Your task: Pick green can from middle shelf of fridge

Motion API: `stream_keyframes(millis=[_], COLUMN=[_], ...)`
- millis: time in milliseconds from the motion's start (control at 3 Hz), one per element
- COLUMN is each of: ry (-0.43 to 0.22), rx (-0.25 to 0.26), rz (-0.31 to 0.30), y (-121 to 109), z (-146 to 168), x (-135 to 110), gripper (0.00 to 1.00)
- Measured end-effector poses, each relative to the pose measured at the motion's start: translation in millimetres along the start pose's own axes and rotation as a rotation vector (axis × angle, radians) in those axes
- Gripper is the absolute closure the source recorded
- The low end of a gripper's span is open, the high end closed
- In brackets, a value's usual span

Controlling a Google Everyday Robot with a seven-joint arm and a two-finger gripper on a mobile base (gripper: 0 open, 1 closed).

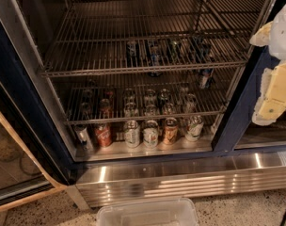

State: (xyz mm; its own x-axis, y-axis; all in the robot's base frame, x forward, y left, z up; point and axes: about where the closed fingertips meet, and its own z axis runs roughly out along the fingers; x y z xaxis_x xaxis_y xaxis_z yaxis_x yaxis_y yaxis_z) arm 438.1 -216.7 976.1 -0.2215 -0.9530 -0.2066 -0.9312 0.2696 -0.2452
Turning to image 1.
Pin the red soda can bottom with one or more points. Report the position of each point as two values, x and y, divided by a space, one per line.
103 134

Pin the wire shelf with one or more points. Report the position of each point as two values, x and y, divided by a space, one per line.
138 96
92 37

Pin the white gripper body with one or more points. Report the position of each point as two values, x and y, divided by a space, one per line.
283 35

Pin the white tilted can bottom right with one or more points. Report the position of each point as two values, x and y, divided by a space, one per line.
194 126

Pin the blue can shelf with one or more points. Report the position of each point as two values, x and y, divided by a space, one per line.
202 50
153 53

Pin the middle wire shelf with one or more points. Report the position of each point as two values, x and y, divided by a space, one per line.
138 96

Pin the silver slim can bottom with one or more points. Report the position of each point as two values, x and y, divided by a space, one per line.
83 136

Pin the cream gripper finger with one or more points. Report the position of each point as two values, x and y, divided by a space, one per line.
262 37
272 102

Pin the copper orange can bottom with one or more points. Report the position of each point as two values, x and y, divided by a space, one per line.
170 131

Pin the white green can bottom left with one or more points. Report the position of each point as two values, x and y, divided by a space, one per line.
132 133

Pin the blue can right middle shelf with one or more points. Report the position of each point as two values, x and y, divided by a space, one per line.
202 50

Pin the upper wire shelf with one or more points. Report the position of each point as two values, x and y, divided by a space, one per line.
92 37

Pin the dark can left middle shelf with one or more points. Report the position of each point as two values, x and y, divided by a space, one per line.
132 53

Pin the stainless steel display fridge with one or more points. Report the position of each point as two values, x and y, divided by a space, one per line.
232 155

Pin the open glass fridge door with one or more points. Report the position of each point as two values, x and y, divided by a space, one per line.
28 169

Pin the clear plastic bin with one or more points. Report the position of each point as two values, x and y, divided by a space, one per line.
168 212

